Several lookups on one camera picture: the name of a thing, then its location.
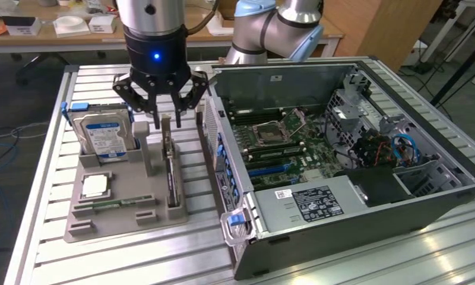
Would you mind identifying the silver CPU chip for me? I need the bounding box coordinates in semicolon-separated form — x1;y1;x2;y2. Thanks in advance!
81;175;112;199

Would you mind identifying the grey parts rack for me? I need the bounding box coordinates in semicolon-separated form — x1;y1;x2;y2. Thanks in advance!
63;120;192;243

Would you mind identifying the white floor device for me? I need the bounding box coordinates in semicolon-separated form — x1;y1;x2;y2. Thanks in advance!
401;40;429;68

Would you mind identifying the plain white box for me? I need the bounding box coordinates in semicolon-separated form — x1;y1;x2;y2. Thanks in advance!
87;14;117;34

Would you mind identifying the wooden cabinet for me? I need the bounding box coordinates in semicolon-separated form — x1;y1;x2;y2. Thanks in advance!
349;0;435;72

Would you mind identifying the open socket cover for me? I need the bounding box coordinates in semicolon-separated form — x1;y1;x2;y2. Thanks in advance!
282;106;314;140

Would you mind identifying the black RAM slot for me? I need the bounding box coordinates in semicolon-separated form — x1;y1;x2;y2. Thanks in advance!
232;116;286;125
244;150;308;160
240;141;304;151
242;145;305;155
229;112;285;120
226;106;284;115
246;154;309;164
225;102;282;110

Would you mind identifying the green RAM stick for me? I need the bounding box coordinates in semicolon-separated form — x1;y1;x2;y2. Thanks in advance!
90;198;142;209

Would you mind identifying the brown cardboard box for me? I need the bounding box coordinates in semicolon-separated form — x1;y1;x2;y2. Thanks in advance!
218;0;238;21

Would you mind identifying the red wire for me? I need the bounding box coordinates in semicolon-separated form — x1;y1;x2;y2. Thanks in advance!
371;141;393;166

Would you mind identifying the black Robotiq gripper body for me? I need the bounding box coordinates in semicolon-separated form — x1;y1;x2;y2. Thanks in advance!
124;26;193;94

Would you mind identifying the silver perforated drive cage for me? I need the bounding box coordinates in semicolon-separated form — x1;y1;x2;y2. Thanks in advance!
324;87;383;143

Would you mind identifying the hard disk with blue rails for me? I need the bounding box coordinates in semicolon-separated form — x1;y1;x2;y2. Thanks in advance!
61;102;138;163

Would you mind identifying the white box with round hollow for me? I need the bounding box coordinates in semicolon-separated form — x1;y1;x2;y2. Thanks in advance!
53;16;90;39

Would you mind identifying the white paper box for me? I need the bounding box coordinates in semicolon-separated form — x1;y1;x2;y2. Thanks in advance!
202;13;234;37

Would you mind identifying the white box with black top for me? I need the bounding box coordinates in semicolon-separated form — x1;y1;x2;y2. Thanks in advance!
2;16;43;36

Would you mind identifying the black open PC case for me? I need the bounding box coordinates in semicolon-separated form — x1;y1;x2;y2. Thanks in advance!
196;58;475;281

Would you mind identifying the blue expansion slot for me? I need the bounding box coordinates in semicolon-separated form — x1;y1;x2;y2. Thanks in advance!
246;165;288;178

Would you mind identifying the wooden desk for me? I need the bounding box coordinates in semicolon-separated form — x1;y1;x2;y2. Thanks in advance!
0;0;345;56

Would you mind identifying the green motherboard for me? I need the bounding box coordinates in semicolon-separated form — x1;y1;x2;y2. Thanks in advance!
221;99;351;192

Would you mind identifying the black office chair base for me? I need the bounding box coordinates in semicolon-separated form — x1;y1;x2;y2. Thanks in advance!
10;52;70;87

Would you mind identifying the CPU socket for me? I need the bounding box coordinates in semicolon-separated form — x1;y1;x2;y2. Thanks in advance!
252;122;293;145

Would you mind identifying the blue wire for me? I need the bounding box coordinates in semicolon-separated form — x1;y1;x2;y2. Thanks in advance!
391;133;421;167

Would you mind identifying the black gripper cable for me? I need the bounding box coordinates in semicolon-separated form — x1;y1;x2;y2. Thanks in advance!
184;0;221;33

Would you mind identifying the green graphics card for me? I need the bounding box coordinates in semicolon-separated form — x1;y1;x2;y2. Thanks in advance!
157;113;181;208

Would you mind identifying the blue floor cable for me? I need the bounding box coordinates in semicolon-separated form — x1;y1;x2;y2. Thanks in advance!
0;133;19;253

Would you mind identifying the grey disk bay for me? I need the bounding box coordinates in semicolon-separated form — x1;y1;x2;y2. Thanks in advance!
392;156;463;199

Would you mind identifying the black stand leg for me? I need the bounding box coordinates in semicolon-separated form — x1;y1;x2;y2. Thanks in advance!
429;14;475;105

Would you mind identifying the black expansion slot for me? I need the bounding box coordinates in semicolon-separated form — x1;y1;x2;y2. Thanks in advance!
244;160;296;169

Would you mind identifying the grey power supply unit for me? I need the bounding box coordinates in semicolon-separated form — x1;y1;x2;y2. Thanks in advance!
253;175;368;233

